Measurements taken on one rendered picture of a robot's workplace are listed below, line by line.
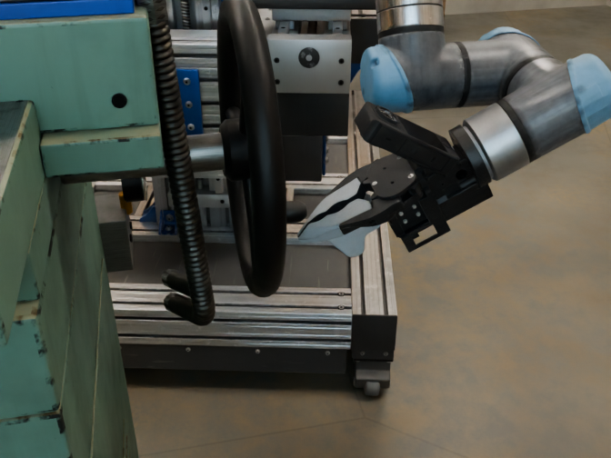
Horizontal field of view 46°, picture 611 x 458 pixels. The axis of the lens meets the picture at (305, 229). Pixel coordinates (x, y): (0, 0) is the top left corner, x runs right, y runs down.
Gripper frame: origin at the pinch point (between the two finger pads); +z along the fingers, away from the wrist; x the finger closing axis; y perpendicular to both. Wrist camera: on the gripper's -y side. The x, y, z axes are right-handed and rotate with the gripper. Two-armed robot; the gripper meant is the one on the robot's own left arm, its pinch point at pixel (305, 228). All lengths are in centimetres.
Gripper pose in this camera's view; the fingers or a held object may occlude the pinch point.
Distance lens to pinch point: 79.2
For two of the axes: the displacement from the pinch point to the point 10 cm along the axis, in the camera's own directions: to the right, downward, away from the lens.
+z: -8.7, 4.8, 1.3
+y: 4.6, 6.7, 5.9
